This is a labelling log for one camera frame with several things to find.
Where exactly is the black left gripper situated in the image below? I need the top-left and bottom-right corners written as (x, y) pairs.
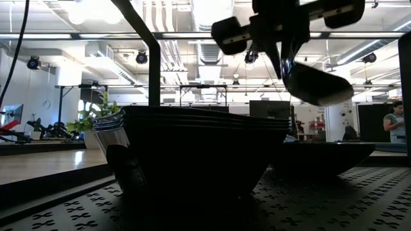
top-left (211, 0), bottom-right (366, 80)

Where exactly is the large black screen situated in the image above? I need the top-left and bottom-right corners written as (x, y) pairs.
top-left (249, 99), bottom-right (292, 120)

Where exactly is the white round column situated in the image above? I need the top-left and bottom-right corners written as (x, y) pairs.
top-left (324, 102), bottom-right (354, 139)

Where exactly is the black office chair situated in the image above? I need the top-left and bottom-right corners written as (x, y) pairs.
top-left (342, 124), bottom-right (358, 141)

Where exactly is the black partition panel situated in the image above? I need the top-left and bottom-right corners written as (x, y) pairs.
top-left (357, 103), bottom-right (394, 144)

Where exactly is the person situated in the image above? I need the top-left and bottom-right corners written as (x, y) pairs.
top-left (382, 100), bottom-right (408, 144)

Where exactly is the black perforated metal tray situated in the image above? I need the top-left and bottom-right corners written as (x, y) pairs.
top-left (0, 0), bottom-right (411, 231)

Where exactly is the green artificial plant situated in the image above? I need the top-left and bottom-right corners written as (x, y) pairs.
top-left (66, 91), bottom-right (125, 150)

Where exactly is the black tabletop equipment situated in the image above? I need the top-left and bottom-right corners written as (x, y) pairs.
top-left (25, 117), bottom-right (71, 141)

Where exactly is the computer monitor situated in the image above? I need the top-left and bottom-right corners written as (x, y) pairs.
top-left (0, 103), bottom-right (24, 128)

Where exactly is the red bar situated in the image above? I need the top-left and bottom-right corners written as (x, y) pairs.
top-left (0, 119), bottom-right (20, 131)

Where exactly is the silver ventilation duct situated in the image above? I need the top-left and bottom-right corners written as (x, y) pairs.
top-left (189, 0), bottom-right (235, 103)

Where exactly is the black left camera cable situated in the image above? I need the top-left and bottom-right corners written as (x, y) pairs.
top-left (0, 0), bottom-right (30, 107)

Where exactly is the black rig frame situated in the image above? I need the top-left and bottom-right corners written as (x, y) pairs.
top-left (0, 139), bottom-right (411, 157)

